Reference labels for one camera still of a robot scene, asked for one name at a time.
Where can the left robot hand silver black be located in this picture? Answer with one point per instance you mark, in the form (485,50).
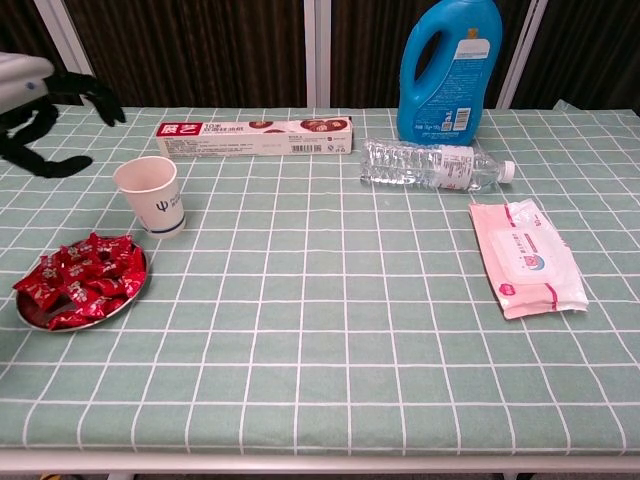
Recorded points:
(20,80)

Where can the metal bowl of red candies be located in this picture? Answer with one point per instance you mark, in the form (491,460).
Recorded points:
(30,312)

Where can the white paper cup blue logo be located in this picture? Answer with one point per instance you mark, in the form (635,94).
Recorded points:
(160,210)

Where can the dark ribbed partition panel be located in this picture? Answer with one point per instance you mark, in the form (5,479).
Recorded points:
(200,50)
(20,30)
(365,50)
(590,50)

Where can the long baking paper box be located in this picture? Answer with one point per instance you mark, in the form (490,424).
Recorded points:
(240,145)

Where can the blue detergent pump bottle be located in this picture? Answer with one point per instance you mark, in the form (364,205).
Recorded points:
(415,115)

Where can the green checked tablecloth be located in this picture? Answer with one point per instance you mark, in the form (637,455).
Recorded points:
(320,350)

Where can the clear plastic water bottle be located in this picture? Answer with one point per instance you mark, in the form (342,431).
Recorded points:
(425,165)

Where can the pink wet wipes pack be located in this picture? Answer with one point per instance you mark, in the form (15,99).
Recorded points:
(525,260)

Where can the white table frame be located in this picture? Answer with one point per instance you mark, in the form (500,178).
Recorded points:
(320,462)

